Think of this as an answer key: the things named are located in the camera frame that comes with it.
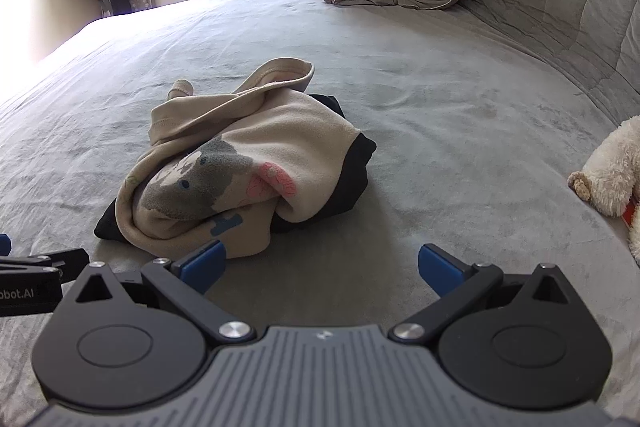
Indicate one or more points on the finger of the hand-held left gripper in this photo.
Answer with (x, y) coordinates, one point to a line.
(60, 263)
(4, 243)

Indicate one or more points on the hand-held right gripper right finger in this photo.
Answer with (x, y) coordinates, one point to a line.
(440, 270)

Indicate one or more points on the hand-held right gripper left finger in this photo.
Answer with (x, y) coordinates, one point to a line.
(202, 268)

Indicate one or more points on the cream bear print sweatshirt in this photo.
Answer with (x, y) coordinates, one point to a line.
(280, 142)

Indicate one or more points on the grey bed sheet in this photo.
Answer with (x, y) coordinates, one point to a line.
(425, 77)

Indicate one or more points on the white plush toy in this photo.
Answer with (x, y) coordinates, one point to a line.
(612, 177)

